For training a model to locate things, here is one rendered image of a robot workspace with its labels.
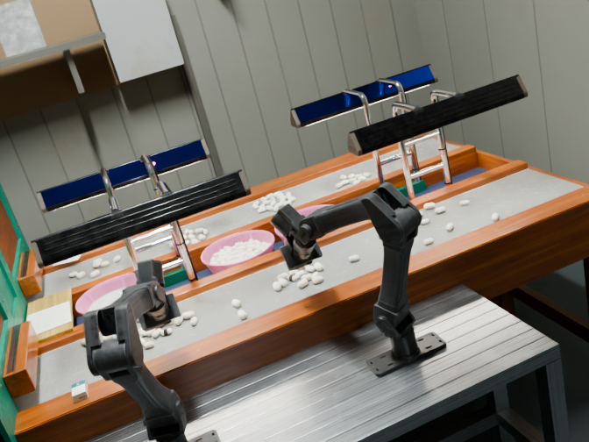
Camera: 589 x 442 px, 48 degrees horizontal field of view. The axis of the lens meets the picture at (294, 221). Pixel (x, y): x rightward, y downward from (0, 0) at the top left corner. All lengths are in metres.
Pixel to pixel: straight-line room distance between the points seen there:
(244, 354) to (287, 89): 2.60
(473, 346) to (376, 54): 2.92
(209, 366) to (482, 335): 0.70
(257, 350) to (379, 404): 0.39
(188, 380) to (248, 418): 0.21
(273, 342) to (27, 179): 2.46
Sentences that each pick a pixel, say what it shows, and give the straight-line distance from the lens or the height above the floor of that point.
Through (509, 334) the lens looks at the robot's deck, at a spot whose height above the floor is 0.67.
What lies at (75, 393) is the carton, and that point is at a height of 0.78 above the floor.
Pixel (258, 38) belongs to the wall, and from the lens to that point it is 4.06.
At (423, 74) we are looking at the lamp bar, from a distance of 2.75.
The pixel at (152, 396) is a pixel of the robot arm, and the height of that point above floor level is 0.89.
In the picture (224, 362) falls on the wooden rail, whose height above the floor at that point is 0.73.
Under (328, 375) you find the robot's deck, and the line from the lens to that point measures 1.70.
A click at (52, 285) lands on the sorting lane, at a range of 2.65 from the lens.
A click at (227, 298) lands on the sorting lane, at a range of 2.05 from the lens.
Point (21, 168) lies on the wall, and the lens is 3.96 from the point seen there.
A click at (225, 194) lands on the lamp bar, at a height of 1.07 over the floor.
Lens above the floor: 1.64
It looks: 21 degrees down
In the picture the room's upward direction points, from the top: 15 degrees counter-clockwise
